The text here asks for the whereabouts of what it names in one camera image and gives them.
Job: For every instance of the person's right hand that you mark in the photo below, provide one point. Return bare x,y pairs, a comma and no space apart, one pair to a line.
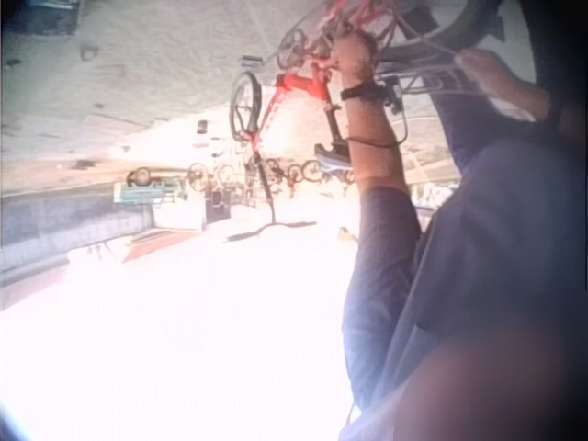
500,80

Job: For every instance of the person's left hand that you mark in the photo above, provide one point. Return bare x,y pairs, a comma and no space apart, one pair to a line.
356,57

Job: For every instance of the person's right fingers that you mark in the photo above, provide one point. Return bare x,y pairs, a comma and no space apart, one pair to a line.
469,59

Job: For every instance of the person's left fingers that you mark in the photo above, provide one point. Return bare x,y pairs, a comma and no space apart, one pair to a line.
353,42

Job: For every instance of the red bicycle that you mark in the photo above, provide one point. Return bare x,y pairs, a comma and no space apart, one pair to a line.
298,83

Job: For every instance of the black wrist band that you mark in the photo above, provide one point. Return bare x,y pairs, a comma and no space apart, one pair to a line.
360,92

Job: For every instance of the row of parked bicycles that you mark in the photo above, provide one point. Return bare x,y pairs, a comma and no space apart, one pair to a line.
280,172

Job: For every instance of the black bicycle repair stand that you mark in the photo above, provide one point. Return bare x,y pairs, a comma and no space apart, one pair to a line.
270,202

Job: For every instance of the black box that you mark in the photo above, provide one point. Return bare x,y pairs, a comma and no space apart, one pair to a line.
217,206

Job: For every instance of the teal signboard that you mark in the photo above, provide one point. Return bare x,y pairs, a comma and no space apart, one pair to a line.
138,193

